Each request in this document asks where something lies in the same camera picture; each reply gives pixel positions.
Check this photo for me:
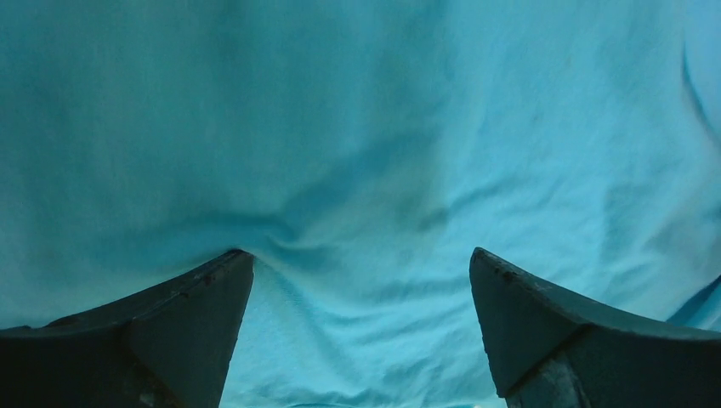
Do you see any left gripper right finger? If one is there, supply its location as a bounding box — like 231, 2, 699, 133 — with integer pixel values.
469, 248, 720, 407

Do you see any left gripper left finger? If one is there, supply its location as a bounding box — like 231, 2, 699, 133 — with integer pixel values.
1, 250, 253, 407

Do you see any turquoise t-shirt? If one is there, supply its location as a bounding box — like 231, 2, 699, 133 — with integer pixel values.
1, 1, 720, 407

